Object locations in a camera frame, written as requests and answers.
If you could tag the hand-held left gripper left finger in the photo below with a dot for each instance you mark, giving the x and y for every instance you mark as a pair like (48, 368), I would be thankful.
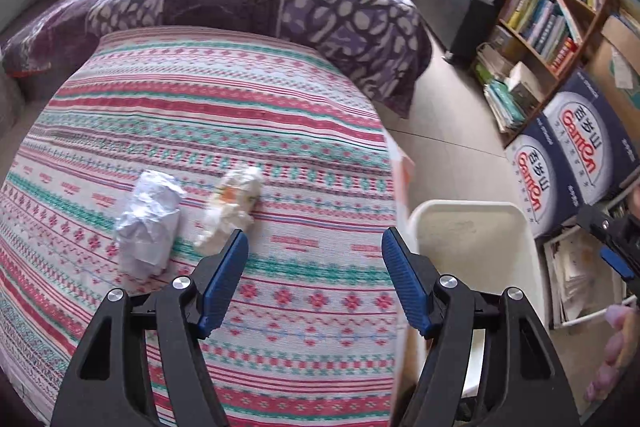
(222, 287)

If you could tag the purple patterned blanket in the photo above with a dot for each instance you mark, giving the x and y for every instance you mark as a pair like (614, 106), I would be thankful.
(250, 2)

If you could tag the white tray of papers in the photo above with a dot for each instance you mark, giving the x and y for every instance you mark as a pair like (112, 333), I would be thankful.
(580, 277)

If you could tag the crumpled white paper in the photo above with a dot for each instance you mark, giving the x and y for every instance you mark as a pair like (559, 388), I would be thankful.
(147, 222)

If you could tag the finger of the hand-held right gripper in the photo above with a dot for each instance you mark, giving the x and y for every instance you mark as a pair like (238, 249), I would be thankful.
(617, 257)

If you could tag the person's right hand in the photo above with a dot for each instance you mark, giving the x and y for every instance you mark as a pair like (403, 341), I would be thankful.
(612, 357)

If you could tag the brown cardboard box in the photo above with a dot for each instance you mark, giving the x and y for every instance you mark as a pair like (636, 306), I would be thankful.
(617, 57)

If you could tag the tissue wad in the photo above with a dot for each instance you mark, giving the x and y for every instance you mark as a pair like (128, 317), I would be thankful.
(230, 207)

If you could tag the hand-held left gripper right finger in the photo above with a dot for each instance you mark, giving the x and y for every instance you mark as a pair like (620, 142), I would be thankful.
(405, 277)

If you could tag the striped patterned tablecloth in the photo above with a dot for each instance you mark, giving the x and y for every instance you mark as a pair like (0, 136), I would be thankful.
(200, 107)

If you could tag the blue and white printed carton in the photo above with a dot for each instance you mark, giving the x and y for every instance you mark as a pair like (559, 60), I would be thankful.
(590, 142)
(542, 177)

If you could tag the dark bench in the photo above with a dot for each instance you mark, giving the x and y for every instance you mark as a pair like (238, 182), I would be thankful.
(440, 7)

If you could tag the stack of floor books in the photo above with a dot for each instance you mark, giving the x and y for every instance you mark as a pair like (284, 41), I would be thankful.
(505, 92)

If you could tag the wooden bookshelf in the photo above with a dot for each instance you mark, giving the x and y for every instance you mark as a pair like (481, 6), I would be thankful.
(590, 7)

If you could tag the white plastic bin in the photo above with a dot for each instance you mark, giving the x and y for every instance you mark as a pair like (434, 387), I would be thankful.
(475, 247)

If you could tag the rows of shelf books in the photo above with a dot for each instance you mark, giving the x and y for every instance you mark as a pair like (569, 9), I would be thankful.
(550, 7)

